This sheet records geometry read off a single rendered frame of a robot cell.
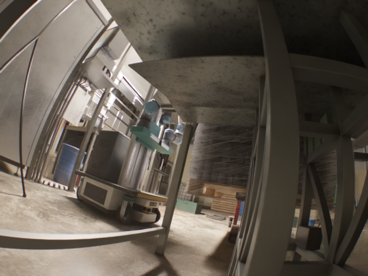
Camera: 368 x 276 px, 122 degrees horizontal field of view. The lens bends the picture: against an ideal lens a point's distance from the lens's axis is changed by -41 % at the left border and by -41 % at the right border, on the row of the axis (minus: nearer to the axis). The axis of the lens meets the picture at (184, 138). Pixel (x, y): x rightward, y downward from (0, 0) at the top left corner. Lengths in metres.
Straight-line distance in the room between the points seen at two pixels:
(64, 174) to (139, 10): 2.61
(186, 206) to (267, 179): 4.49
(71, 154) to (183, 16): 2.60
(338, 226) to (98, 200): 1.63
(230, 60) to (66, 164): 2.70
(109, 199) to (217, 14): 1.48
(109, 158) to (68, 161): 1.21
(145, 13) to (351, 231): 0.73
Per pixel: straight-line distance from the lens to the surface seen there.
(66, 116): 2.61
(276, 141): 0.19
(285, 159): 0.19
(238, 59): 0.45
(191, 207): 4.58
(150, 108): 1.54
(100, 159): 1.87
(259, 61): 0.45
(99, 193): 1.67
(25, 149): 2.08
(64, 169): 2.87
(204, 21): 0.52
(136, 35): 0.62
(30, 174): 2.15
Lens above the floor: 0.37
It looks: 19 degrees up
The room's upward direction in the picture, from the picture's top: 14 degrees clockwise
